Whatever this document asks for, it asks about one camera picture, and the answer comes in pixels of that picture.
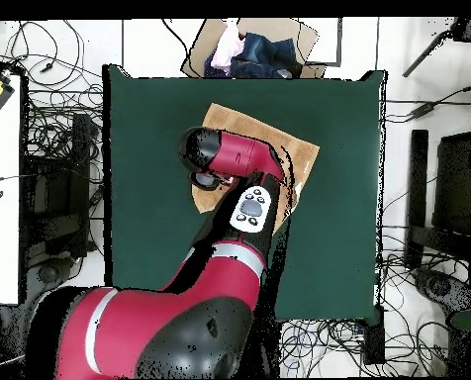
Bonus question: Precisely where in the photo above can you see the dark blue jeans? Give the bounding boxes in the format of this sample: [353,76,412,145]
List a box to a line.
[203,32,303,79]

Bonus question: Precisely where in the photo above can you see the pale pink garment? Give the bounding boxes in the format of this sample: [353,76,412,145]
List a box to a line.
[210,21,245,74]

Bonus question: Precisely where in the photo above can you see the tan terry towel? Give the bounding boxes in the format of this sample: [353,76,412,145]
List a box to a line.
[190,102,321,235]

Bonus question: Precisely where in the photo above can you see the black rectangular box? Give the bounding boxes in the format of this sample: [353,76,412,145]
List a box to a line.
[362,306,386,365]

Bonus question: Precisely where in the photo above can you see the black power adapter with cable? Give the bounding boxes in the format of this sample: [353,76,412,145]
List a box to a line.
[384,80,471,123]

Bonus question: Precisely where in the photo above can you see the cardboard box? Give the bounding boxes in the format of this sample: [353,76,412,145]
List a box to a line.
[180,17,328,79]

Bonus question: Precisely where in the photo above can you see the dark green table cloth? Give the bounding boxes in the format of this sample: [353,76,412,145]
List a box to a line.
[102,64,387,325]

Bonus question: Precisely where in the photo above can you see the blue and black cable tangle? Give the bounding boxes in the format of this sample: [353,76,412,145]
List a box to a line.
[278,319,379,377]

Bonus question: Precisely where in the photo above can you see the white desk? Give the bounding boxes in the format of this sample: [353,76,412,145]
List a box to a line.
[0,74,23,305]

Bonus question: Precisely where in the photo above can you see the dark metal frame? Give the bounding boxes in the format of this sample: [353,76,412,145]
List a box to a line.
[306,17,343,67]

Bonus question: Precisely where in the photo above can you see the black chair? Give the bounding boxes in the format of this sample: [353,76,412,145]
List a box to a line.
[405,129,471,270]
[19,112,102,262]

